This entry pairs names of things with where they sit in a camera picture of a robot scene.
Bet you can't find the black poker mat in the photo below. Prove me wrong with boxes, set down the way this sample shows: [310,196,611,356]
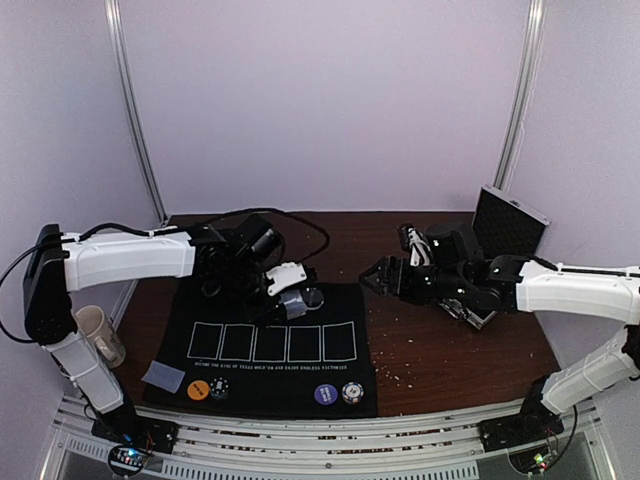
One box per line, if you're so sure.
[142,280,378,420]

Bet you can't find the purple small blind button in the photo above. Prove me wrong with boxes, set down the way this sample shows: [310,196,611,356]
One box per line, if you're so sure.
[314,384,338,406]

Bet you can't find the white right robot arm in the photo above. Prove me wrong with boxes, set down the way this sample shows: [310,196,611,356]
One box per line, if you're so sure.
[359,224,639,442]

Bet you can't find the orange big blind button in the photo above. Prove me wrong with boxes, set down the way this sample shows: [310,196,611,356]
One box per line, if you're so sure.
[187,380,211,401]

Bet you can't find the black green chip stack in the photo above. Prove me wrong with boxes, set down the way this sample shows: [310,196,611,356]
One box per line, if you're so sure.
[209,377,230,401]

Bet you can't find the aluminium corner post right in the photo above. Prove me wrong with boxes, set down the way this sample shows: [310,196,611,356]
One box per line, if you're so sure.
[493,0,546,191]

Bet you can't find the beige ceramic mug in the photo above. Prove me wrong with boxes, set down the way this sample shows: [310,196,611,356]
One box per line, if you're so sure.
[74,305,126,369]

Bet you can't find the aluminium corner post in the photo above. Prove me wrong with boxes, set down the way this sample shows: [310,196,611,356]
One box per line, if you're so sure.
[493,0,546,191]
[104,0,168,224]

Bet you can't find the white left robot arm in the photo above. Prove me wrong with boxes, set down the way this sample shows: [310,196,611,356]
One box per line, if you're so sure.
[23,214,378,444]

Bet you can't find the right arm base board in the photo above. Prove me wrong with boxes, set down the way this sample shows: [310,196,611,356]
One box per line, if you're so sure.
[478,397,564,474]

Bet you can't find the aluminium poker chip case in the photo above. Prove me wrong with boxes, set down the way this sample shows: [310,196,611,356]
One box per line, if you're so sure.
[439,185,550,331]

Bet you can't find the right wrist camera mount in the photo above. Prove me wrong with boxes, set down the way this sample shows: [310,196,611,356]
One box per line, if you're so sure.
[398,224,432,267]

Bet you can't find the aluminium front frame rails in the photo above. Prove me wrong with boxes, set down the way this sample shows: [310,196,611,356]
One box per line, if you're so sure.
[37,396,616,479]

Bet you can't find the poker chip stack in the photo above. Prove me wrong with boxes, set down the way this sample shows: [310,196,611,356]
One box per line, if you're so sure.
[341,381,364,405]

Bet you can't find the deck of playing cards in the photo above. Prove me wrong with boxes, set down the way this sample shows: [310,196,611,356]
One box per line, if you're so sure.
[279,289,310,320]

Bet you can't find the clear acrylic dealer button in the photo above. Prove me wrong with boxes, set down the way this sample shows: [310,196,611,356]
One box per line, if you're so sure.
[301,287,325,311]

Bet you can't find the aluminium corner post left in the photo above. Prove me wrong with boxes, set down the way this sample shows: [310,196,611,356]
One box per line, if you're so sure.
[104,0,168,224]

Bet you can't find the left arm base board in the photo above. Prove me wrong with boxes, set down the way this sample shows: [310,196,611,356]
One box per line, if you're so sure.
[85,397,179,479]

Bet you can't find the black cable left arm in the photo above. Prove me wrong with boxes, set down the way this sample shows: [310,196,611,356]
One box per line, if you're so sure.
[0,208,332,341]

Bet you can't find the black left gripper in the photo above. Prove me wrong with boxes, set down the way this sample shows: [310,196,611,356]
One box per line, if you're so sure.
[223,258,288,328]

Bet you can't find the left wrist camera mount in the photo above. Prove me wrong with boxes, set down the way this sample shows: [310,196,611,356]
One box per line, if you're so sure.
[264,262,317,297]

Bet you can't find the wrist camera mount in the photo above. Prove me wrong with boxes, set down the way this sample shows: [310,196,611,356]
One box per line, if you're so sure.
[264,262,317,297]
[398,224,432,267]

